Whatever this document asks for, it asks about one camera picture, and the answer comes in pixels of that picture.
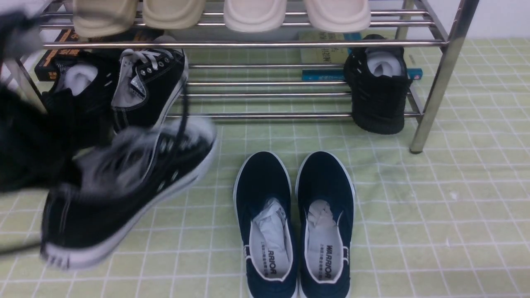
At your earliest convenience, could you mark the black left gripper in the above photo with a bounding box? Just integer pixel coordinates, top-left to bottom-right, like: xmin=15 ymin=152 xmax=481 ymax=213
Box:
xmin=0 ymin=87 xmax=79 ymax=193

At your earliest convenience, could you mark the black knit sneaker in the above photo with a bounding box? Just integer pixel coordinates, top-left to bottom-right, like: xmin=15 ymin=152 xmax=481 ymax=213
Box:
xmin=343 ymin=46 xmax=412 ymax=135
xmin=42 ymin=51 xmax=119 ymax=151

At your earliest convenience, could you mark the navy slip-on shoe right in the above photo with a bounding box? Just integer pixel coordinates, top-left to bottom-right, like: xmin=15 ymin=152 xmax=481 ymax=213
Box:
xmin=295 ymin=151 xmax=356 ymax=298

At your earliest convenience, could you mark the cream slipper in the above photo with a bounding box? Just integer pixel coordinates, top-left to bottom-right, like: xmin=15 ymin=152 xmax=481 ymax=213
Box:
xmin=223 ymin=0 xmax=287 ymax=33
xmin=304 ymin=0 xmax=371 ymax=33

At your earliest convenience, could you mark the black orange book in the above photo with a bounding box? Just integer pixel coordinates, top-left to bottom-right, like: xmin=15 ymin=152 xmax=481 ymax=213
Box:
xmin=34 ymin=28 xmax=164 ymax=82

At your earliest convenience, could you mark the beige slipper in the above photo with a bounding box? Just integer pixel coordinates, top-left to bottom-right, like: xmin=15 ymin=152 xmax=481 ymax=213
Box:
xmin=72 ymin=0 xmax=138 ymax=38
xmin=142 ymin=0 xmax=206 ymax=29

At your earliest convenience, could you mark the black knit sneaker left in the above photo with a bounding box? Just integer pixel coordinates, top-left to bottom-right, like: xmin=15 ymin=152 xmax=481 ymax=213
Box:
xmin=42 ymin=51 xmax=119 ymax=151

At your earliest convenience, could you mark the green checked tablecloth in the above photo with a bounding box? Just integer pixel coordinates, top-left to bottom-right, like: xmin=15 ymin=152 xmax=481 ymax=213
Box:
xmin=1 ymin=38 xmax=529 ymax=298

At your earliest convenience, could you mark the silver metal shoe rack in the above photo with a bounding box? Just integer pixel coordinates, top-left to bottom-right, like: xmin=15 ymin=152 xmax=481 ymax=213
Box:
xmin=0 ymin=0 xmax=480 ymax=154

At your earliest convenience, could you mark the navy slip-on shoe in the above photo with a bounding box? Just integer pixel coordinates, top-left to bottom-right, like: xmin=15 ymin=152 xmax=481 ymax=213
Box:
xmin=233 ymin=151 xmax=299 ymax=298
xmin=295 ymin=151 xmax=356 ymax=298

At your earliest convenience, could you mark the pale green teal book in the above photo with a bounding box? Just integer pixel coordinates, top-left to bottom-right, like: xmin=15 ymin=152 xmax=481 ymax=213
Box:
xmin=299 ymin=32 xmax=423 ymax=81

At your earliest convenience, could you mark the black knit sneaker right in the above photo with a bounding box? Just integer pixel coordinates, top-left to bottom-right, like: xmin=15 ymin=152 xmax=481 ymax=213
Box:
xmin=343 ymin=46 xmax=412 ymax=135

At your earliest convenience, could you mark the beige slipper far left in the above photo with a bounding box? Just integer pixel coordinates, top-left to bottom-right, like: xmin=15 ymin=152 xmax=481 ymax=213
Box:
xmin=72 ymin=0 xmax=138 ymax=38

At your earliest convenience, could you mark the navy slip-on shoe left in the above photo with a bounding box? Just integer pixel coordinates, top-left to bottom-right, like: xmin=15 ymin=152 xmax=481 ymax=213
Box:
xmin=233 ymin=151 xmax=299 ymax=298

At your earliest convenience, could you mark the black canvas lace-up sneaker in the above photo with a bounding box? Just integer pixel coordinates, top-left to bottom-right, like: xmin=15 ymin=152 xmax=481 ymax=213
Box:
xmin=111 ymin=48 xmax=189 ymax=133

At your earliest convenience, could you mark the cream slipper far right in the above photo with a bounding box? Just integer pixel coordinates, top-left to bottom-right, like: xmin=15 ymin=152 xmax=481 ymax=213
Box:
xmin=304 ymin=0 xmax=371 ymax=33

